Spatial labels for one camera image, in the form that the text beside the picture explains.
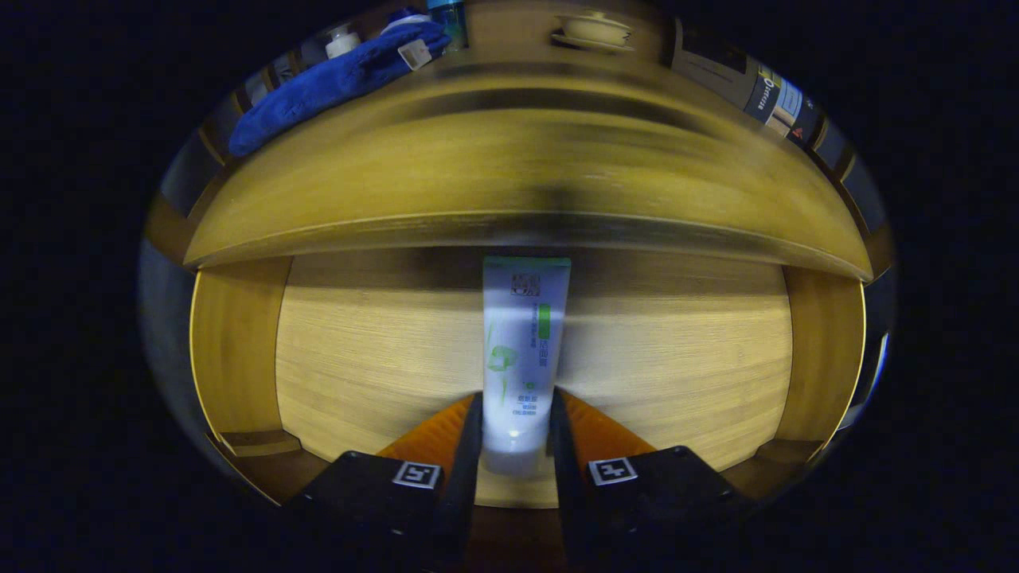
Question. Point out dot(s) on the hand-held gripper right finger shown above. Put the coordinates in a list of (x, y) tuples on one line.
[(561, 477)]

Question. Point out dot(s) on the white pump bottle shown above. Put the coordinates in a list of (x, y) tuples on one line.
[(342, 44)]

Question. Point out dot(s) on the wooden cabinet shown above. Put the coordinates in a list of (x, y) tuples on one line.
[(509, 32)]

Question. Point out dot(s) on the blue towel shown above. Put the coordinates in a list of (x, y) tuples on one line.
[(318, 83)]

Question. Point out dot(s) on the white bottle with blue cap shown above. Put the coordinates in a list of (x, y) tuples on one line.
[(402, 20)]

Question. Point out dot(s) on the grey spine book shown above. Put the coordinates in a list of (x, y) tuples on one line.
[(788, 103)]

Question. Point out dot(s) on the wooden countertop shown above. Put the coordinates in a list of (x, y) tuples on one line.
[(509, 151)]

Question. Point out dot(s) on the white tube with green label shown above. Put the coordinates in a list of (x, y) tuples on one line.
[(517, 358)]

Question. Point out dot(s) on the beige lidded teacup with saucer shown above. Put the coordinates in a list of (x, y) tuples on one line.
[(593, 30)]

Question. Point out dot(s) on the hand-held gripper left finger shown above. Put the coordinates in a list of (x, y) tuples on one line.
[(470, 477)]

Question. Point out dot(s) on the wooden drawer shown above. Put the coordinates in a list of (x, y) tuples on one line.
[(382, 350)]

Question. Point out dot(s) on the teal bottle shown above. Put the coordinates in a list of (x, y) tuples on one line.
[(450, 16)]

